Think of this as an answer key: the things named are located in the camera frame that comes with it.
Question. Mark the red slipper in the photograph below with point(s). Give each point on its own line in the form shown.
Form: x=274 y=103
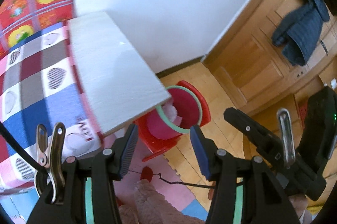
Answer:
x=147 y=175

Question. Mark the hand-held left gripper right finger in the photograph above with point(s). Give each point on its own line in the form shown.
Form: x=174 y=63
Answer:
x=200 y=155

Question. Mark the plaid heart blanket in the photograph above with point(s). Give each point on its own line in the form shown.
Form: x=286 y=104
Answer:
x=31 y=97

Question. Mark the foam puzzle floor mat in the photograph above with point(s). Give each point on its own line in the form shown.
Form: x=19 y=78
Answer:
x=168 y=195

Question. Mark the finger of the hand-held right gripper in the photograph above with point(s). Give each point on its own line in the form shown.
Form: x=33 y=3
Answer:
x=247 y=126

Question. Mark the pink plush toy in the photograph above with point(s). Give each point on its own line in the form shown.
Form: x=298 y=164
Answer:
x=155 y=208

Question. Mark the red bucket with green rim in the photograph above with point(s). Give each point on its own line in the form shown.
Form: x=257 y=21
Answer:
x=189 y=108

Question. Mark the red plastic stool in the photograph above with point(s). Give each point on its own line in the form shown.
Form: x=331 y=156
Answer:
x=205 y=108

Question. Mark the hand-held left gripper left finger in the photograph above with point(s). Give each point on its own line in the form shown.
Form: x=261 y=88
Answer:
x=129 y=150

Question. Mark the dark blue jacket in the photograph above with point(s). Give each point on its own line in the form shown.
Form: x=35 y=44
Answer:
x=300 y=29

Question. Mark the red power strip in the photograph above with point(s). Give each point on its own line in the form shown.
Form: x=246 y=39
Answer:
x=302 y=109

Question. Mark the wooden bed frame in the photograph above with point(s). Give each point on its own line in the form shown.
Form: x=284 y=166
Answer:
x=110 y=68

